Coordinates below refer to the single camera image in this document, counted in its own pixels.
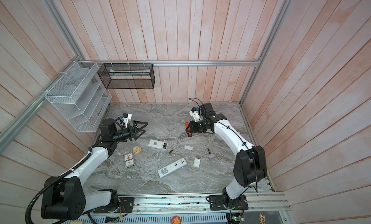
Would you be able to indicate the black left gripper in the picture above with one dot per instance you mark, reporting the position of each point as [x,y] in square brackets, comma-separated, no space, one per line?
[132,131]

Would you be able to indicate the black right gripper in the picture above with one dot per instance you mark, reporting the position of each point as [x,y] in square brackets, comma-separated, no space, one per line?
[192,127]

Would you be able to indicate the white air conditioner remote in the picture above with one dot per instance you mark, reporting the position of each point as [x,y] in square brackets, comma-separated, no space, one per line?
[158,144]

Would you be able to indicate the white AC remote battery cover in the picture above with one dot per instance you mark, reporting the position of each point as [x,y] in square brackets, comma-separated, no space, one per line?
[197,162]

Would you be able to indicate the white TV remote control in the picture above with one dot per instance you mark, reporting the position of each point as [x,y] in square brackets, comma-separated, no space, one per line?
[171,167]

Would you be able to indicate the orange handled screwdriver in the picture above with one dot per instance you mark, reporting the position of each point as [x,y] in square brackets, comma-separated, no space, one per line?
[187,127]

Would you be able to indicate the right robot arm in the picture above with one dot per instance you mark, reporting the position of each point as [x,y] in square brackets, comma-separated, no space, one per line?
[250,161]

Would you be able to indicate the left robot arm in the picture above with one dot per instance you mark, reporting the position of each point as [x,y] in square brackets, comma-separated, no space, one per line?
[63,197]

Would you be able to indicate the round wooden coaster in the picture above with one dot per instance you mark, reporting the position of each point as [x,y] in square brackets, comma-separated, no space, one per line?
[137,149]

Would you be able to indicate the blue white card box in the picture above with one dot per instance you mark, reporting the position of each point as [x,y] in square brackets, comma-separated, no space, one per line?
[129,160]

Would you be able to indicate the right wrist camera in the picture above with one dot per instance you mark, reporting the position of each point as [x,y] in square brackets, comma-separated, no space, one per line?
[196,113]

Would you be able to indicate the black wire mesh basket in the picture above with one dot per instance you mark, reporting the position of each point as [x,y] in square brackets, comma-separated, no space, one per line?
[127,75]

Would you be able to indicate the white wire mesh shelf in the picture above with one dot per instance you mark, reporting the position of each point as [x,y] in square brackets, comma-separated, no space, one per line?
[79,100]

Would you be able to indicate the horizontal aluminium frame rail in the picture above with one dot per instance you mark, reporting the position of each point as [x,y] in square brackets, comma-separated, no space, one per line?
[186,63]

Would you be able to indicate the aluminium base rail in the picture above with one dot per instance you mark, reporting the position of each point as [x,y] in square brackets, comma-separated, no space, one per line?
[197,203]

